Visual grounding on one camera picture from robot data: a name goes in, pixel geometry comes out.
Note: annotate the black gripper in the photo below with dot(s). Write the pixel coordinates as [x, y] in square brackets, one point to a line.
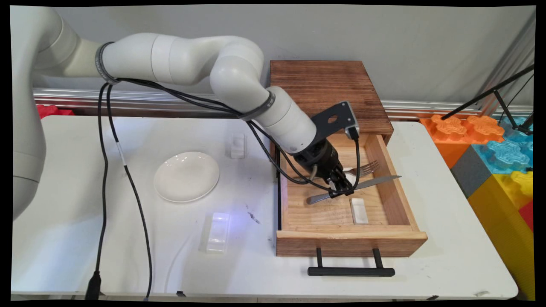
[320, 160]

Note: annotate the silver table knife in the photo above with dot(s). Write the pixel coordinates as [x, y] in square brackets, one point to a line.
[375, 181]

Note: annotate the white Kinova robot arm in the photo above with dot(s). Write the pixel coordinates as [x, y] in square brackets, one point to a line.
[183, 59]

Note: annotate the silver fork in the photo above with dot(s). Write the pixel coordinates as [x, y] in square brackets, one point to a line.
[370, 167]

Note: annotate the light wooden drawer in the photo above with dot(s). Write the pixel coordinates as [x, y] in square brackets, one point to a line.
[324, 215]

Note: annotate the dark wooden drawer cabinet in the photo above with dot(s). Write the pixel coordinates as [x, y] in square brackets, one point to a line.
[371, 85]

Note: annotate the orange foam block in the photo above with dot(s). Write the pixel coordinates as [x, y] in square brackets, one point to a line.
[452, 128]

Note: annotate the grey foam block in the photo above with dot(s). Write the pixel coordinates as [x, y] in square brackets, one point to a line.
[471, 175]

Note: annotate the white cutlery rest near knife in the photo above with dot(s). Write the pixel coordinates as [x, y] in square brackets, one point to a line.
[217, 234]

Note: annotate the white round plate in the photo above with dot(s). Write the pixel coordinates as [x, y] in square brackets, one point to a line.
[187, 177]

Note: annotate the yellow foam block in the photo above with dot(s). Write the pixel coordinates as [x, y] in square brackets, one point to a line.
[499, 221]

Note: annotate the blue foam block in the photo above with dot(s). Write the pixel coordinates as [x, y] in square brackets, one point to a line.
[503, 155]

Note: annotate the black tripod stand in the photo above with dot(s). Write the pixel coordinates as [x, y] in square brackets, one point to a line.
[495, 91]

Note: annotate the small red foam block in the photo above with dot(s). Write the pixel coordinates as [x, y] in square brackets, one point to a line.
[528, 215]

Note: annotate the large red foam block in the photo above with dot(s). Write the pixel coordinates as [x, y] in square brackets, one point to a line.
[53, 111]

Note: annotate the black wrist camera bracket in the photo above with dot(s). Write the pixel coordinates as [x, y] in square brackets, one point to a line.
[335, 117]

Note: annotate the aluminium wall rail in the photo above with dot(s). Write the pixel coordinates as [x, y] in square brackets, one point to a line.
[162, 97]

